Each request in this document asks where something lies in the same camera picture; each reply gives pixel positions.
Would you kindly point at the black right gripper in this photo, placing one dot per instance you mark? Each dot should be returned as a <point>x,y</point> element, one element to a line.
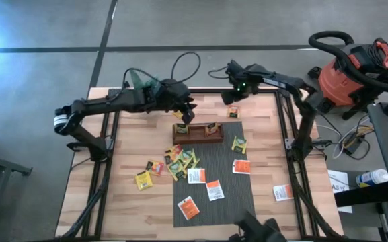
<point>242,79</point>

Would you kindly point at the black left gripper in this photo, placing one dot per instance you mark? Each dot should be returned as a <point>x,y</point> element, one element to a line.
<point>175,94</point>

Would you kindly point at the green yellow tea packet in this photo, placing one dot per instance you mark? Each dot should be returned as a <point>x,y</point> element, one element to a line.
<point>177,169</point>
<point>239,144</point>
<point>181,128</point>
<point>187,155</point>
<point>193,163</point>

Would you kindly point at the brown wooden tea tray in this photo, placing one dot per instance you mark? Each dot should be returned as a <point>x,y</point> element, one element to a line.
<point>197,136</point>

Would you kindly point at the orange white tea packet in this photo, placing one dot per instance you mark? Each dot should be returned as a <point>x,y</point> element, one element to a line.
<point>188,208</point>
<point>283,192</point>
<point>196,175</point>
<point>214,190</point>
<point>241,166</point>

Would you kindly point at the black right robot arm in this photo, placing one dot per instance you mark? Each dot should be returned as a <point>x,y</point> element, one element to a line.
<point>303,127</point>

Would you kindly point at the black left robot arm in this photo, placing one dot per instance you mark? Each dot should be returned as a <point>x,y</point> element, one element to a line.
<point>113,101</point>

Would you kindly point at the orange red tea packet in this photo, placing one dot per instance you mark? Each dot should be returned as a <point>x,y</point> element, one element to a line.
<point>155,167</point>

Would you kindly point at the snake plant in white pot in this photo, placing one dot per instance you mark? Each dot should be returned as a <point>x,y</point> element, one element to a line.
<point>136,80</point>

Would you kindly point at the grey woven placemat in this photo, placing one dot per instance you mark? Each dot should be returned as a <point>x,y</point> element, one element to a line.
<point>227,201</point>

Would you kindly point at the orange black shop vacuum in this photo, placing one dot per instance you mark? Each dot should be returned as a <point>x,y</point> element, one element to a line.
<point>338,84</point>

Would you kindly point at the black power adapter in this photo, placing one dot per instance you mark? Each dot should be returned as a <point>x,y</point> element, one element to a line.
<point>351,145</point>

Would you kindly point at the white paper sheet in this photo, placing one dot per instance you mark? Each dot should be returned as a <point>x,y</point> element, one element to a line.
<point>336,178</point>

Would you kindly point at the white blue wipes canister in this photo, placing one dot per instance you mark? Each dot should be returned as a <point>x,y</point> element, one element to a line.
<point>373,177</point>

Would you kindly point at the black bar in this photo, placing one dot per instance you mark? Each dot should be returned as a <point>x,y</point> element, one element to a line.
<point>365,195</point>

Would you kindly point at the black metal stand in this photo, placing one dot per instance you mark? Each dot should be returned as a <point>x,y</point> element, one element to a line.
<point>5,165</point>

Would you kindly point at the black metal rig frame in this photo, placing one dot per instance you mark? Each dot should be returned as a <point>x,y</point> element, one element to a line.
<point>207,90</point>

